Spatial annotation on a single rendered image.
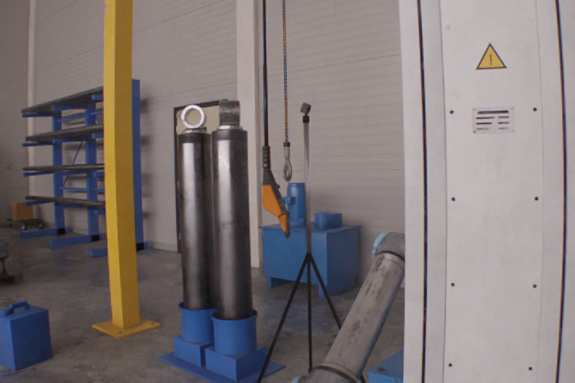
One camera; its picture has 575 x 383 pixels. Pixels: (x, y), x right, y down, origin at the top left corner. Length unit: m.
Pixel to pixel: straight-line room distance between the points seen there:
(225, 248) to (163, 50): 5.19
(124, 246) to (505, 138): 3.28
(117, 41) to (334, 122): 2.51
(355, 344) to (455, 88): 0.78
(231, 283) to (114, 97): 1.75
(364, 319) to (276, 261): 3.53
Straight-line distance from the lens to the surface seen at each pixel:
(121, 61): 3.91
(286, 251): 4.84
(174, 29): 7.50
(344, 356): 1.39
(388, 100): 4.97
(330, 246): 4.58
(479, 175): 0.95
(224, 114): 2.84
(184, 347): 3.28
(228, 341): 2.96
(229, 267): 2.85
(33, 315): 3.47
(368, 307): 1.48
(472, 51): 0.97
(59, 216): 10.03
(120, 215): 3.83
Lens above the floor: 1.27
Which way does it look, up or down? 1 degrees down
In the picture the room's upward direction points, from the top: 1 degrees counter-clockwise
